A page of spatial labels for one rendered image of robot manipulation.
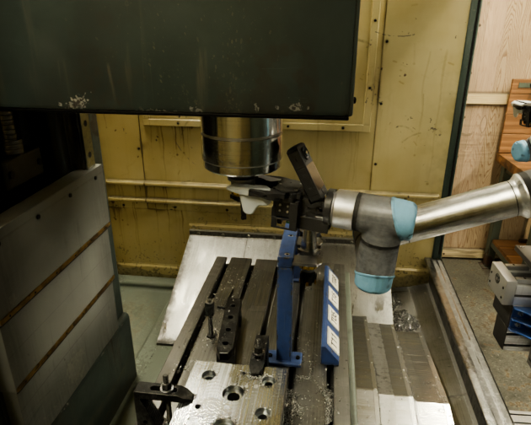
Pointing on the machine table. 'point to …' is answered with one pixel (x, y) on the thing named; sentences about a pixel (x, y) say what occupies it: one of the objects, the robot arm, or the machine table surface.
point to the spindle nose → (241, 145)
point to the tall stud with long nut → (210, 317)
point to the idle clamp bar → (229, 325)
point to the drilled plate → (261, 395)
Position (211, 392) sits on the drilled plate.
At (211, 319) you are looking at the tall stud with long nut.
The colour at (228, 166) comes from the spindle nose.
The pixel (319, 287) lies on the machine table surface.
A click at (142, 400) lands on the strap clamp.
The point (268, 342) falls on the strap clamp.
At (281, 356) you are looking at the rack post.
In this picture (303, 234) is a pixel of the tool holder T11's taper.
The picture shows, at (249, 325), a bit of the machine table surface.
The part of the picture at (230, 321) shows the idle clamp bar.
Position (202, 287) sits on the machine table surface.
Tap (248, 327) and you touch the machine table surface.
